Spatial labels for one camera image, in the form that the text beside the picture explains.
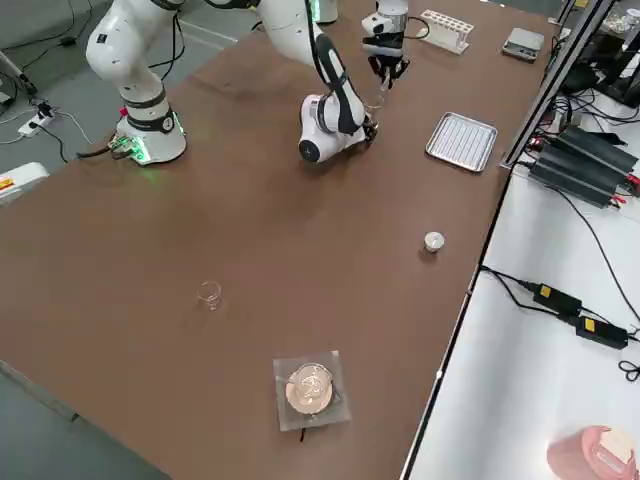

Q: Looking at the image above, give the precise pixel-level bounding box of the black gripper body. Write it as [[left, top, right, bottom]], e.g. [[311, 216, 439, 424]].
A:
[[360, 113, 381, 147], [361, 31, 407, 63]]

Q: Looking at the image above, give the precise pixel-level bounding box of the glass test tube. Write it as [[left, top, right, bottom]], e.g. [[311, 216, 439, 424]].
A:
[[373, 73, 394, 110]]

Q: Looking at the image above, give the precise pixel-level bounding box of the white test tube rack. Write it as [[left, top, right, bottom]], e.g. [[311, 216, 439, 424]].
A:
[[417, 8, 474, 55]]

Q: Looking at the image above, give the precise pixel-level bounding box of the small glass beaker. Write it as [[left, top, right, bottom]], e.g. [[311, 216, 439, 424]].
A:
[[196, 280, 224, 312]]

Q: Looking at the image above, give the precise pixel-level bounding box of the ribbed metal tray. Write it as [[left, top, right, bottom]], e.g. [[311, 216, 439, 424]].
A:
[[424, 111, 499, 174]]

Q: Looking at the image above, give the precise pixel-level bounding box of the silver digital scale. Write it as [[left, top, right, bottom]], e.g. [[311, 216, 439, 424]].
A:
[[501, 27, 546, 64]]

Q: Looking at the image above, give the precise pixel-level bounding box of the black finned power supply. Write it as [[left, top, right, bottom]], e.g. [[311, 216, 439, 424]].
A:
[[554, 124, 640, 174], [528, 149, 626, 209]]

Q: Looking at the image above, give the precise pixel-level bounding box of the black power adapter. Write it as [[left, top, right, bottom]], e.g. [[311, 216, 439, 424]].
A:
[[532, 282, 584, 315], [574, 314, 630, 350]]

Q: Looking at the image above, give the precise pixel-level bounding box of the round glass flask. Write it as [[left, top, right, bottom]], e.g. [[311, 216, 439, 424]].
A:
[[284, 363, 335, 414]]

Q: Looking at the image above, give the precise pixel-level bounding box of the white power strip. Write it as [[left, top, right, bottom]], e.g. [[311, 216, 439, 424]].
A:
[[18, 113, 55, 137]]

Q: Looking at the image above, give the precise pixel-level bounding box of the white box with warning label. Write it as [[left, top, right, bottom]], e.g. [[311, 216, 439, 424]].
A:
[[0, 161, 51, 206]]

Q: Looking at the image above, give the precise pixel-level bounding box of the pink plastic mug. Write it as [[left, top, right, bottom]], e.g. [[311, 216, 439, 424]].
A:
[[546, 424, 640, 480]]

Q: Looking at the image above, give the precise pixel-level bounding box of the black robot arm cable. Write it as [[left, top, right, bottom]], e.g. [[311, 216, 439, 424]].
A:
[[304, 0, 366, 134]]

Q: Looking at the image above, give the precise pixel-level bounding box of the aluminium frame post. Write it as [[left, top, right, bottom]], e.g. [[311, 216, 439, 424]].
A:
[[499, 0, 616, 170]]

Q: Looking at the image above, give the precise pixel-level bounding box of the black adapter cable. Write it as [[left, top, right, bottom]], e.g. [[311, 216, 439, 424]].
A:
[[479, 267, 561, 316]]

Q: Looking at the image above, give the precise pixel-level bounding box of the long black power cable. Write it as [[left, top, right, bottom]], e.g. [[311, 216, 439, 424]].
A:
[[546, 184, 640, 324]]

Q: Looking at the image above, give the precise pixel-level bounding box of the black base cable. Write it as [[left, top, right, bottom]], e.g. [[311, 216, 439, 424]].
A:
[[76, 143, 122, 160]]

